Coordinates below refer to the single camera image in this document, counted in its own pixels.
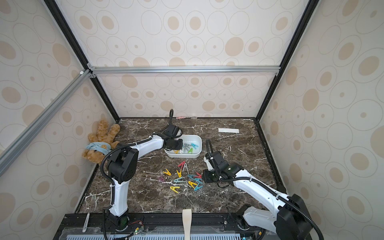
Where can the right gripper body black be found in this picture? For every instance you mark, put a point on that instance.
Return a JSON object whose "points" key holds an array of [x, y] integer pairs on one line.
{"points": [[210, 176]]}

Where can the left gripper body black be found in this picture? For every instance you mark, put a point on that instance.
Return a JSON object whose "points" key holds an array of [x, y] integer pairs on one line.
{"points": [[175, 144]]}

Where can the grey clothespin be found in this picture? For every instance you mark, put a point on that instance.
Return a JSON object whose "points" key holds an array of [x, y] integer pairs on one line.
{"points": [[185, 168], [187, 146]]}

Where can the red clothespin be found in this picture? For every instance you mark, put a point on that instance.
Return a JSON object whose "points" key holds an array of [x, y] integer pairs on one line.
{"points": [[199, 175], [181, 165]]}

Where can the teal clothespin cluster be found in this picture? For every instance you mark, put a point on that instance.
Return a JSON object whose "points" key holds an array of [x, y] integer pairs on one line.
{"points": [[199, 181], [198, 188]]}

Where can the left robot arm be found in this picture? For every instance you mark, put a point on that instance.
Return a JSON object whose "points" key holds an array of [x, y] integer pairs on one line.
{"points": [[120, 165]]}

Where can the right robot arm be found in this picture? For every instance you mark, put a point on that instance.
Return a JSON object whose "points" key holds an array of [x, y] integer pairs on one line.
{"points": [[287, 216]]}

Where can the white plastic storage box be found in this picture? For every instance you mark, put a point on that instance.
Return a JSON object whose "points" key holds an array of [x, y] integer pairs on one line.
{"points": [[183, 153]]}

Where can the orange yellow clothespin cluster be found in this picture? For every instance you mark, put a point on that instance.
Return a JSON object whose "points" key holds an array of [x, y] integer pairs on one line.
{"points": [[193, 185]]}

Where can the white paper label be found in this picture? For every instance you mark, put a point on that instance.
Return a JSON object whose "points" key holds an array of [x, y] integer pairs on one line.
{"points": [[227, 130]]}

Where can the mint green clothespin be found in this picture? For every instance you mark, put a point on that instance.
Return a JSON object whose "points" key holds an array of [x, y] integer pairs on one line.
{"points": [[179, 180]]}

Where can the brown teddy bear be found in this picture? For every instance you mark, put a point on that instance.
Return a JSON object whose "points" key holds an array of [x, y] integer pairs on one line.
{"points": [[101, 143]]}

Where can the horizontal aluminium rail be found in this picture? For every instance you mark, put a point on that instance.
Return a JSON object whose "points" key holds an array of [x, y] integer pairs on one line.
{"points": [[185, 70]]}

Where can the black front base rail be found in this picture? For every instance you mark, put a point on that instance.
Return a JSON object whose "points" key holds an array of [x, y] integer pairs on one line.
{"points": [[205, 226]]}

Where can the diagonal aluminium rail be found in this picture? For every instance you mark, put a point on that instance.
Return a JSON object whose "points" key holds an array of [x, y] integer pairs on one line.
{"points": [[26, 137]]}

